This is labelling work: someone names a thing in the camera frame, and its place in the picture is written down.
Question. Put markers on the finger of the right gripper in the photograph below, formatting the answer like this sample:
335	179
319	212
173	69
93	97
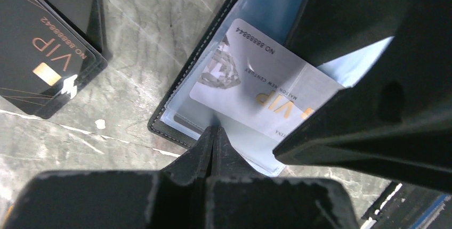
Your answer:
395	122

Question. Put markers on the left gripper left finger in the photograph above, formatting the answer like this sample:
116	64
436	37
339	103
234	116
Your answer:
173	197

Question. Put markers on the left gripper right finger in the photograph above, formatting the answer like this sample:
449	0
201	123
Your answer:
273	202

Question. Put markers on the single silver card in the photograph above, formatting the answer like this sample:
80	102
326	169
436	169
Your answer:
257	82

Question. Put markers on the black leather card holder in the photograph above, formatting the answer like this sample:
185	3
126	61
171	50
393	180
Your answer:
187	118

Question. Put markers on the black card stack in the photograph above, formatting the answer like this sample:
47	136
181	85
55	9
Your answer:
50	50

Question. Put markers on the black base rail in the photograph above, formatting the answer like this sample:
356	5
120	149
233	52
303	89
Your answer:
408	206

